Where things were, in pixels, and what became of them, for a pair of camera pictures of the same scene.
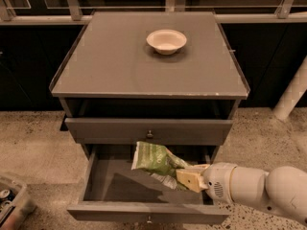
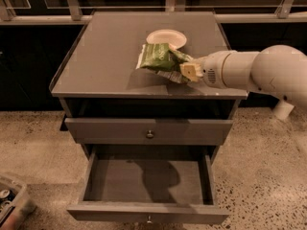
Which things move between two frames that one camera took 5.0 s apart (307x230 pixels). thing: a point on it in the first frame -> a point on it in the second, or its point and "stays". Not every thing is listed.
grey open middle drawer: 116,193 stays
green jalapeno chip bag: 160,163 -> 164,60
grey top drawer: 130,130 stays
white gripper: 217,180 -> 211,69
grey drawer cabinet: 168,78 stays
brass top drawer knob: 150,134 stays
